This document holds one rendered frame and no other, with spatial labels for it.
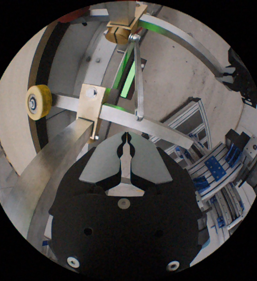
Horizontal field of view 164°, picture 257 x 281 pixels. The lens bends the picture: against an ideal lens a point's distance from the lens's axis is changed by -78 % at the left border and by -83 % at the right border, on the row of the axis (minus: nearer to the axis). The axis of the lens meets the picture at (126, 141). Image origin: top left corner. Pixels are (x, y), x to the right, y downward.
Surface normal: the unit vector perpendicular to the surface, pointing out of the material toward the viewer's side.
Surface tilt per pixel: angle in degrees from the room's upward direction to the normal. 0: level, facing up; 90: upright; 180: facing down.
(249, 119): 90
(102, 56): 0
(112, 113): 0
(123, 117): 0
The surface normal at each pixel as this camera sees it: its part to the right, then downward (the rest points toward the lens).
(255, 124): -0.95, -0.27
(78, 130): 0.33, -0.80
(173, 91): -0.01, 0.53
